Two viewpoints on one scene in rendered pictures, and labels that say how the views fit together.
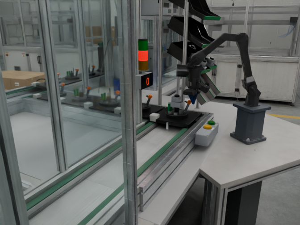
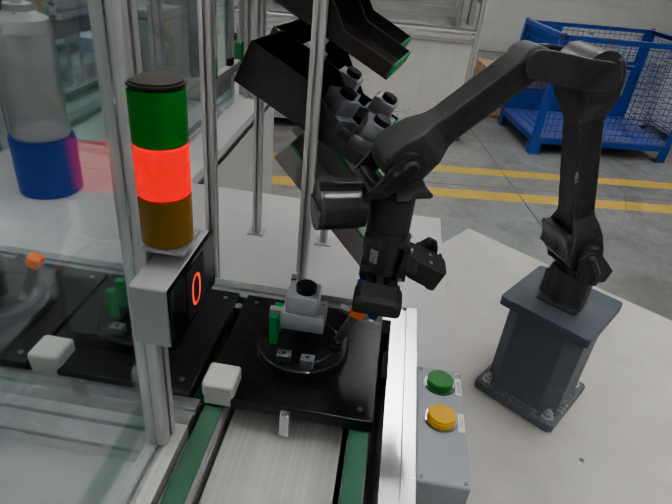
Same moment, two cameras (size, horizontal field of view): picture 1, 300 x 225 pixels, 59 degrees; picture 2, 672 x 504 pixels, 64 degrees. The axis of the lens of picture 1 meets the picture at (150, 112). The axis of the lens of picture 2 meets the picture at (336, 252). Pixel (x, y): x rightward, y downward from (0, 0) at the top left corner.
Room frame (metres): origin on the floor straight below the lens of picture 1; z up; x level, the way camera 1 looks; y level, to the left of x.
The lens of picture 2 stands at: (0.90, 0.07, 1.54)
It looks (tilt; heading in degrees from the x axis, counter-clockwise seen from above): 31 degrees down; 336
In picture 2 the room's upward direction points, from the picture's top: 6 degrees clockwise
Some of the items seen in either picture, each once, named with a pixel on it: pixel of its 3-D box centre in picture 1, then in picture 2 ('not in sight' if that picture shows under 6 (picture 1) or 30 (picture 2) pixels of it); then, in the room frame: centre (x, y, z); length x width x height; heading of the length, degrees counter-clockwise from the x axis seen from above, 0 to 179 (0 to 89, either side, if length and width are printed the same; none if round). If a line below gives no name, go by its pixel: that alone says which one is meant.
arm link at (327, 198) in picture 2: (187, 66); (364, 187); (1.45, -0.21, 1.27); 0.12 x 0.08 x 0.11; 83
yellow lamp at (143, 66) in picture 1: (143, 64); (166, 215); (1.39, 0.04, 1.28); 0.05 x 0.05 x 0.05
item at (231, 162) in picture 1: (240, 137); (501, 379); (1.46, -0.54, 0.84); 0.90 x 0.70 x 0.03; 116
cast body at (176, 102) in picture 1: (175, 100); (298, 303); (1.50, -0.15, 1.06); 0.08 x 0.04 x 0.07; 62
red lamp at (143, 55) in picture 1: (143, 55); (162, 167); (1.39, 0.04, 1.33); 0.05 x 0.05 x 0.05
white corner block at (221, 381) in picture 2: (154, 117); (221, 384); (1.46, -0.03, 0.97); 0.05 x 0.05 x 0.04; 62
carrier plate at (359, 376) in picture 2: (176, 116); (302, 354); (1.50, -0.16, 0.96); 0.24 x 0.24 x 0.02; 62
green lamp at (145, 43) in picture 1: (143, 45); (158, 113); (1.39, 0.04, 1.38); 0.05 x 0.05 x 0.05
